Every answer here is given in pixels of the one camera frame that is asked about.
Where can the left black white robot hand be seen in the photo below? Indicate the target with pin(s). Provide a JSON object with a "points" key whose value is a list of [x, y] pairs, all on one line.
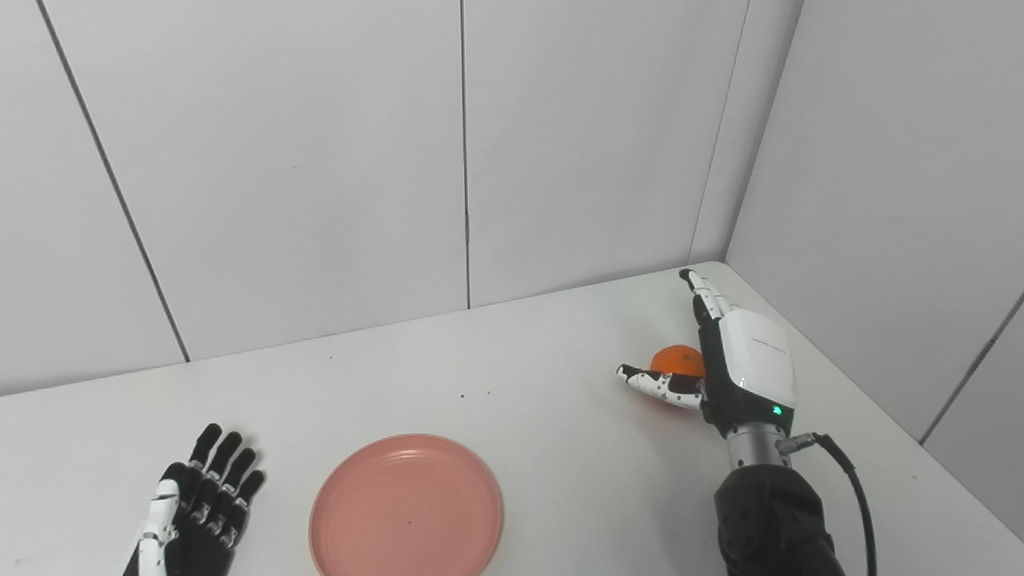
{"points": [[196, 520]]}

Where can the orange fruit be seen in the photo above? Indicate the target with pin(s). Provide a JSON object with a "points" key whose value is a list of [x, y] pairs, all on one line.
{"points": [[678, 360]]}

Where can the pink round plate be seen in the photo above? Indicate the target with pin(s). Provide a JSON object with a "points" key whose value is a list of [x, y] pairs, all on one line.
{"points": [[406, 508]]}

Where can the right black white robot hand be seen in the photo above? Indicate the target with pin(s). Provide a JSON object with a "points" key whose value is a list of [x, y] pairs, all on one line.
{"points": [[748, 360]]}

